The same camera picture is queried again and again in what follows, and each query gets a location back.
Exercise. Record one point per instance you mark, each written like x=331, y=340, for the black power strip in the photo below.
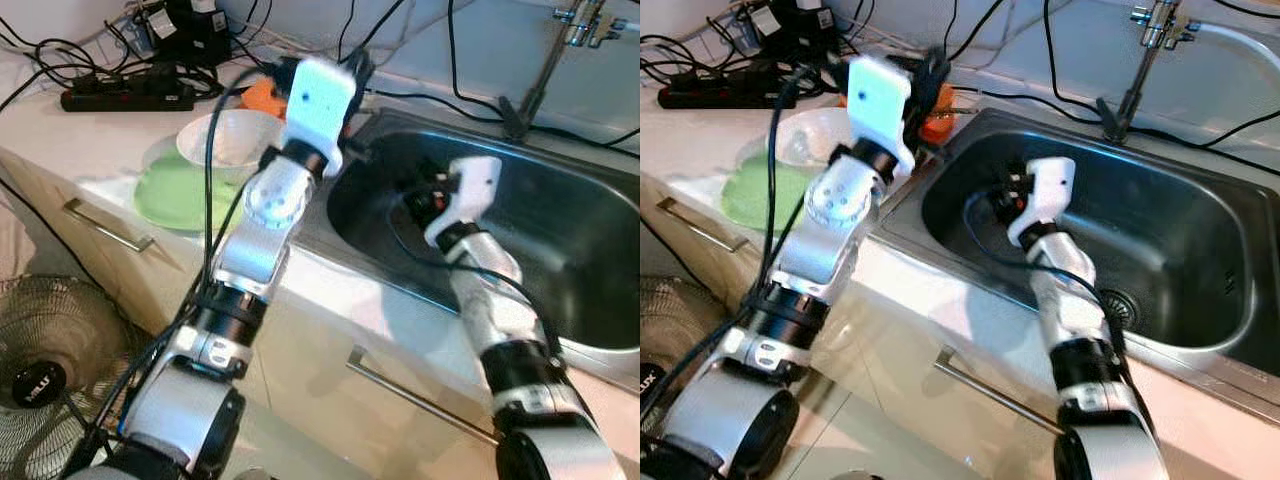
x=125, y=97
x=720, y=93

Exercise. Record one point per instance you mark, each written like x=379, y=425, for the chrome sink faucet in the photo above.
x=545, y=70
x=1140, y=70

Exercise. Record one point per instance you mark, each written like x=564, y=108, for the light green plate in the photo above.
x=750, y=195
x=170, y=195

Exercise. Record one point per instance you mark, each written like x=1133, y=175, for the white ceramic bowl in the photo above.
x=810, y=140
x=225, y=140

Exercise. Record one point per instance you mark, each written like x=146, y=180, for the orange plastic plate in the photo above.
x=262, y=98
x=945, y=125

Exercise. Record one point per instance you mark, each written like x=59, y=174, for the stainless steel kitchen sink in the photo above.
x=560, y=230
x=1180, y=220

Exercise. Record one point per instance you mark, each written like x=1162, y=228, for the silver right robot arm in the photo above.
x=1070, y=300
x=490, y=300

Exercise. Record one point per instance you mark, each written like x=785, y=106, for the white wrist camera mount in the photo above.
x=320, y=100
x=470, y=195
x=880, y=100
x=1045, y=195

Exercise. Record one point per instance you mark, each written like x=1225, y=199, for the cream kitchen base cabinet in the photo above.
x=880, y=380
x=300, y=380

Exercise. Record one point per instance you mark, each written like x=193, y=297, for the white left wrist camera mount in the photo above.
x=320, y=100
x=880, y=100

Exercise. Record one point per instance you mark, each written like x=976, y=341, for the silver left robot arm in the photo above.
x=265, y=230
x=835, y=230

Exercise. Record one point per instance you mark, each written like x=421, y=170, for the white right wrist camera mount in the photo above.
x=1045, y=195
x=470, y=195

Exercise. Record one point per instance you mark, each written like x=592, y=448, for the metal sink drain strainer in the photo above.
x=1122, y=310

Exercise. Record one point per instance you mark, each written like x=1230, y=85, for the black labelled power adapter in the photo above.
x=795, y=30
x=190, y=35

